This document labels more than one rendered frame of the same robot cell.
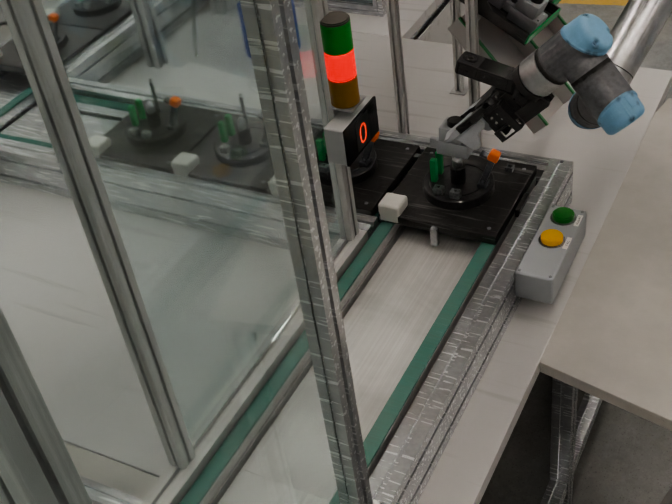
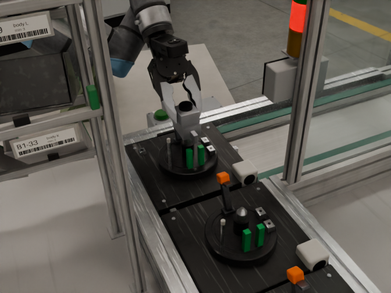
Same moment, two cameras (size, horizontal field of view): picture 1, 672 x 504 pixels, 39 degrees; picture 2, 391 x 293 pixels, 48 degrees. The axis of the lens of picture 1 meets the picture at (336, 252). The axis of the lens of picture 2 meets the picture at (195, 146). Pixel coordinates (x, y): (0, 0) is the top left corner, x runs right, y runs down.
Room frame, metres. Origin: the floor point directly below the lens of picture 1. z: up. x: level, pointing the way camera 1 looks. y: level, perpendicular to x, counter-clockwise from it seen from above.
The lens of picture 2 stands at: (2.17, 0.20, 1.64)
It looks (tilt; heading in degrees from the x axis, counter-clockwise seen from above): 39 degrees down; 214
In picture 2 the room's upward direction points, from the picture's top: 2 degrees counter-clockwise
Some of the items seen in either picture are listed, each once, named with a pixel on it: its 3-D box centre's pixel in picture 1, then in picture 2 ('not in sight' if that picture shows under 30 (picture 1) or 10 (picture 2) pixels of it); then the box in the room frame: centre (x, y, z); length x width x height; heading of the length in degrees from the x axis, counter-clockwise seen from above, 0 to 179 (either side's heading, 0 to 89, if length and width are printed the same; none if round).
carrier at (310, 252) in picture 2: (341, 150); (241, 222); (1.67, -0.04, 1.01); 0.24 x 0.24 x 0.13; 57
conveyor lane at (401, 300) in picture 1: (386, 305); (297, 151); (1.29, -0.08, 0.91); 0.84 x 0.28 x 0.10; 147
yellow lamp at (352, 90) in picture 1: (343, 88); (301, 39); (1.43, -0.06, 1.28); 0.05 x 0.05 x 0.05
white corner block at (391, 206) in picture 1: (393, 207); (244, 173); (1.50, -0.12, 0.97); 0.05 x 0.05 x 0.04; 57
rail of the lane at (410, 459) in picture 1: (483, 318); (255, 117); (1.21, -0.24, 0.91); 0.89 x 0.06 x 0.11; 147
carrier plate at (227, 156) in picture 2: (458, 192); (188, 163); (1.53, -0.26, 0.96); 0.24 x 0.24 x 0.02; 57
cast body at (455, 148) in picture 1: (450, 134); (188, 120); (1.53, -0.25, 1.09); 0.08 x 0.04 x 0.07; 57
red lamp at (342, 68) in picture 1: (340, 62); (304, 14); (1.43, -0.06, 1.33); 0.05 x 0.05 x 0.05
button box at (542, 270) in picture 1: (551, 252); (185, 118); (1.34, -0.39, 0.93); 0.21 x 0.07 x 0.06; 147
